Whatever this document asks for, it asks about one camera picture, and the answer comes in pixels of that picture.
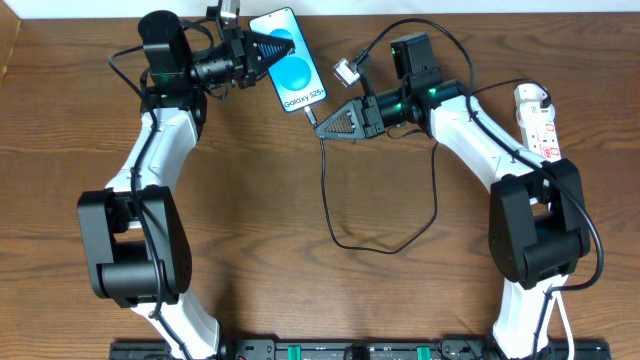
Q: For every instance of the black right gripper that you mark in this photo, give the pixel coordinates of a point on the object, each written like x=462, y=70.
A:
x=371, y=116

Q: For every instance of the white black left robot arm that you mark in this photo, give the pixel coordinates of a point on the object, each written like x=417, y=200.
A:
x=136, y=248

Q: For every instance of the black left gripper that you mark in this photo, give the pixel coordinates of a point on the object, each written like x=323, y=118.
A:
x=238, y=53

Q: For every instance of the white power strip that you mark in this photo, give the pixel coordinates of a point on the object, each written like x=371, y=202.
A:
x=542, y=142

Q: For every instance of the blue galaxy smartphone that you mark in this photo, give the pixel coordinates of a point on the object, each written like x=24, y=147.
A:
x=295, y=77

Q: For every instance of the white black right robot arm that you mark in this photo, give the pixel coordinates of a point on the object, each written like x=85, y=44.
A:
x=539, y=228

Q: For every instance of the white usb wall charger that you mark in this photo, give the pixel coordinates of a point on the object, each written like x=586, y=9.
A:
x=533, y=105

